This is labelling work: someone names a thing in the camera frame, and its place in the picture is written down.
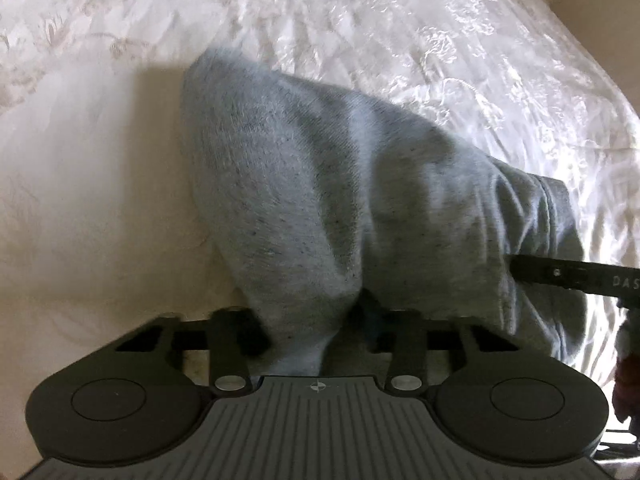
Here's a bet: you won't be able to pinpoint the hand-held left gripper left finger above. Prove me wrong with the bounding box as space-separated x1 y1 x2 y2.
114 309 274 394

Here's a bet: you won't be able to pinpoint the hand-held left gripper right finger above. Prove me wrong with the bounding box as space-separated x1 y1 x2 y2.
356 304 522 394

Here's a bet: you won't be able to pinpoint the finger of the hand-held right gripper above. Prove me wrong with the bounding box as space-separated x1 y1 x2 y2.
509 254 597 295

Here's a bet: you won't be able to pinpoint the grey speckled pants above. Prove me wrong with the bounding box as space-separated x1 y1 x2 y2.
179 47 592 380

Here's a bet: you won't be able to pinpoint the white embroidered bedspread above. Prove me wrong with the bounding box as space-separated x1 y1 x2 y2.
0 0 640 461

